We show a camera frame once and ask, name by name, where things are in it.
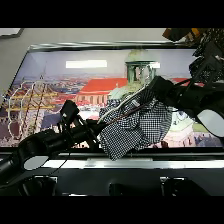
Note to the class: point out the black-and-white checked shirt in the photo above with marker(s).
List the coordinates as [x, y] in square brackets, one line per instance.
[140, 130]

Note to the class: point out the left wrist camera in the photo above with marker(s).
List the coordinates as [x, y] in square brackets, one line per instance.
[69, 110]

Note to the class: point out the brown garment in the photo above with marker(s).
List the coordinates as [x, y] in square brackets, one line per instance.
[176, 33]

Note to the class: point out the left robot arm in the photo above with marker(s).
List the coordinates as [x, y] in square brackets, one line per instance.
[50, 141]

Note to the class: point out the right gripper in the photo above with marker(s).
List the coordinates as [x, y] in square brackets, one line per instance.
[163, 89]

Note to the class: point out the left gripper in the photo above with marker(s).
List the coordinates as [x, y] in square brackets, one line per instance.
[95, 130]

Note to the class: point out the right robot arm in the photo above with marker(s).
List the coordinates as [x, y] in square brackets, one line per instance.
[211, 121]

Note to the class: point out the silver frame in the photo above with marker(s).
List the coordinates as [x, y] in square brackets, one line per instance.
[133, 164]

